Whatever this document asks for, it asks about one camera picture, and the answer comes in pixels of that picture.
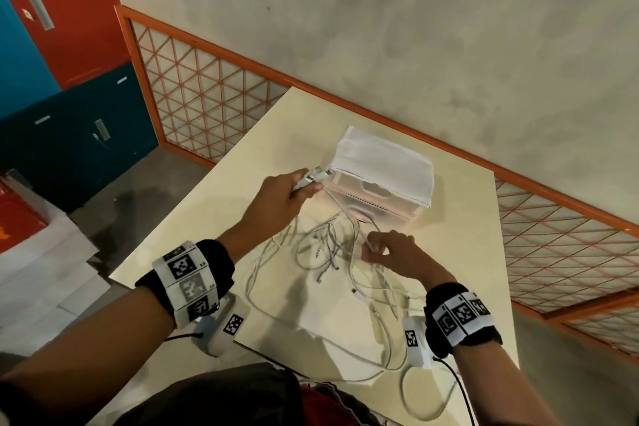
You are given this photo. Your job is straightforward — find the red board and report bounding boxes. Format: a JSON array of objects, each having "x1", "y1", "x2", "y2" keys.
[{"x1": 0, "y1": 178, "x2": 49, "y2": 255}]

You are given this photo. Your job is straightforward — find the translucent plastic storage box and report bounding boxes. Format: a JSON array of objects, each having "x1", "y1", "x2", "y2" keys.
[{"x1": 323, "y1": 167, "x2": 433, "y2": 228}]

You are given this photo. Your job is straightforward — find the person's left hand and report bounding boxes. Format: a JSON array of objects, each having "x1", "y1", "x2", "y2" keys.
[{"x1": 247, "y1": 168, "x2": 325, "y2": 245}]

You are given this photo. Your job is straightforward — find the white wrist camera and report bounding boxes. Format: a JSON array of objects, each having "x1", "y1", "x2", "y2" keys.
[
  {"x1": 402, "y1": 316, "x2": 436, "y2": 369},
  {"x1": 192, "y1": 297, "x2": 251, "y2": 359}
]

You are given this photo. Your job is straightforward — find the tangle of white cables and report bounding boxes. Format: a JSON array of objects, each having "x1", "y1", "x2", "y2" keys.
[{"x1": 243, "y1": 190, "x2": 461, "y2": 422}]

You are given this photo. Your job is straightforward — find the white charging cable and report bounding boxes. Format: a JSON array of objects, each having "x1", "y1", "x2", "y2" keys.
[
  {"x1": 292, "y1": 166, "x2": 336, "y2": 192},
  {"x1": 349, "y1": 221, "x2": 397, "y2": 304}
]

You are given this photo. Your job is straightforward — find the person's left forearm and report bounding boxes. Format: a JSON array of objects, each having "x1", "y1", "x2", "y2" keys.
[{"x1": 0, "y1": 220, "x2": 274, "y2": 426}]

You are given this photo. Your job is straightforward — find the blue cabinet door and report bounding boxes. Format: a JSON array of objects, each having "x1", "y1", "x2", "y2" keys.
[{"x1": 0, "y1": 0, "x2": 62, "y2": 120}]

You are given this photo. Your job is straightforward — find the white paper sheet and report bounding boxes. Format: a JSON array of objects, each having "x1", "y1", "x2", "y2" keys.
[{"x1": 234, "y1": 285, "x2": 416, "y2": 362}]

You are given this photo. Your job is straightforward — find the white folded cloth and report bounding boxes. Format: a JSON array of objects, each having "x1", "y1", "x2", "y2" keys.
[{"x1": 329, "y1": 125, "x2": 435, "y2": 209}]

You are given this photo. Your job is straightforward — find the person's dark clothing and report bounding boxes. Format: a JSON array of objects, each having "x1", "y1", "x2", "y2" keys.
[{"x1": 114, "y1": 362, "x2": 392, "y2": 426}]

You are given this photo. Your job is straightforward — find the stack of white boards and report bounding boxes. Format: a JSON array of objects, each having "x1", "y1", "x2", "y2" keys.
[{"x1": 0, "y1": 168, "x2": 111, "y2": 357}]

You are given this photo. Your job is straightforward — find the dark teal cabinet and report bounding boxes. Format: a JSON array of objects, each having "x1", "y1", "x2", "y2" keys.
[{"x1": 0, "y1": 62, "x2": 160, "y2": 215}]

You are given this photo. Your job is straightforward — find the person's right forearm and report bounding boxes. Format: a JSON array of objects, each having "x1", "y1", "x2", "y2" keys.
[{"x1": 424, "y1": 268, "x2": 567, "y2": 426}]

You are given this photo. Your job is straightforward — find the red cabinet door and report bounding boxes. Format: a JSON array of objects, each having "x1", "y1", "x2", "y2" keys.
[{"x1": 0, "y1": 0, "x2": 132, "y2": 90}]

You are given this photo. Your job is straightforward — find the person's right hand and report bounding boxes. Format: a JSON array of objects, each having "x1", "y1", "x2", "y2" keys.
[{"x1": 361, "y1": 230, "x2": 453, "y2": 290}]

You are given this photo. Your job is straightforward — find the black wristband with marker tags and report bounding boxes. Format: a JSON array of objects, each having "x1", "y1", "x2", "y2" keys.
[
  {"x1": 135, "y1": 239, "x2": 236, "y2": 329},
  {"x1": 424, "y1": 282, "x2": 504, "y2": 359}
]

